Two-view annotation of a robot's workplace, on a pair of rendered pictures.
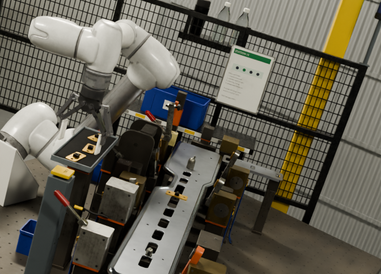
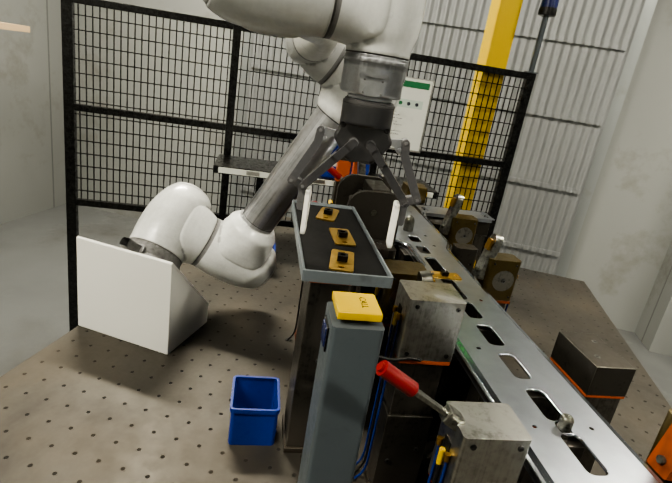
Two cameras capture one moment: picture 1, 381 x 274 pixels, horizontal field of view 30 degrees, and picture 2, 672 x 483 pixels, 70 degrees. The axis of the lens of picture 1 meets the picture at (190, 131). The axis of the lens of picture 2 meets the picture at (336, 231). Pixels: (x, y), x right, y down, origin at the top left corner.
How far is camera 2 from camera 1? 1.69 m
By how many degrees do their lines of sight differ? 13
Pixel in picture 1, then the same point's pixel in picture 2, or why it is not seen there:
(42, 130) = (197, 223)
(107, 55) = (412, 9)
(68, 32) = not seen: outside the picture
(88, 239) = (484, 456)
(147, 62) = not seen: hidden behind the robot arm
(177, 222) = (501, 325)
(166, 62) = not seen: hidden behind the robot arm
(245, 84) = (403, 120)
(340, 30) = (501, 37)
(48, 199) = (339, 377)
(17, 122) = (156, 219)
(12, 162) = (169, 284)
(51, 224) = (350, 425)
